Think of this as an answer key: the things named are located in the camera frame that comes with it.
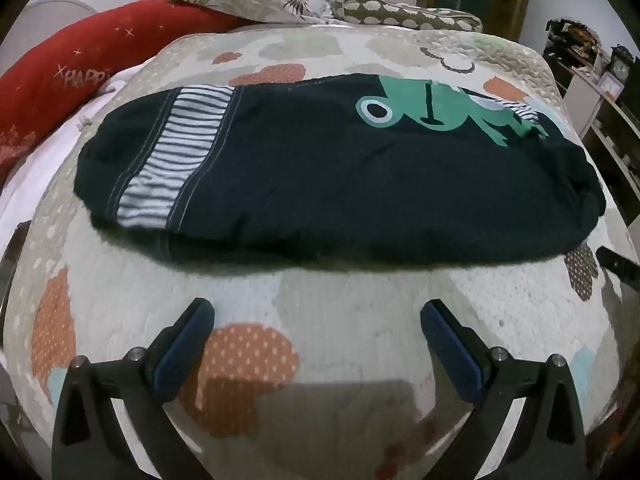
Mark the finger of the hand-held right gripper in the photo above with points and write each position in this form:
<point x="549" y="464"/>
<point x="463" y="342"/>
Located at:
<point x="620" y="266"/>

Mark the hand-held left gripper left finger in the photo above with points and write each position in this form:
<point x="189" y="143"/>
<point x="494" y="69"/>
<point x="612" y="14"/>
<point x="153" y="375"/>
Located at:
<point x="182" y="350"/>

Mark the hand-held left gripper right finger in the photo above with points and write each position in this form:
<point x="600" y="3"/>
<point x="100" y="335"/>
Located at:
<point x="450" y="350"/>

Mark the dark navy shirt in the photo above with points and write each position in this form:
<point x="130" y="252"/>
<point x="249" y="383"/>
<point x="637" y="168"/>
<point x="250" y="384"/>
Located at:
<point x="325" y="185"/>

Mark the heart pattern quilt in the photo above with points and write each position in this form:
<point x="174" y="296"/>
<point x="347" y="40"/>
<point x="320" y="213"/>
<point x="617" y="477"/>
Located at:
<point x="350" y="305"/>

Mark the cluttered white shelf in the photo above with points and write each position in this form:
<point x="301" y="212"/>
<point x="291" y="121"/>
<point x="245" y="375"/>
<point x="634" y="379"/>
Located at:
<point x="615" y="125"/>

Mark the dark table clock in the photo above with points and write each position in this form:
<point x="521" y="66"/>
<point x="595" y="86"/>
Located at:
<point x="621" y="65"/>

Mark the white bed sheet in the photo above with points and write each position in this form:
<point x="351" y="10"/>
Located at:
<point x="45" y="160"/>

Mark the long red pillow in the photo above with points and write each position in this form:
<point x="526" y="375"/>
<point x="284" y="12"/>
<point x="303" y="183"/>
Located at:
<point x="75" y="60"/>

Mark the olive polka dot pillow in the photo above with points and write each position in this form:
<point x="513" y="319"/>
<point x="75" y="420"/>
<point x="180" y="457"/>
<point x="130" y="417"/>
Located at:
<point x="400" y="12"/>

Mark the small picture frame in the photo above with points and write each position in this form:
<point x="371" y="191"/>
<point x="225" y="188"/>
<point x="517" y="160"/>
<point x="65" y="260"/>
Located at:
<point x="610" y="85"/>

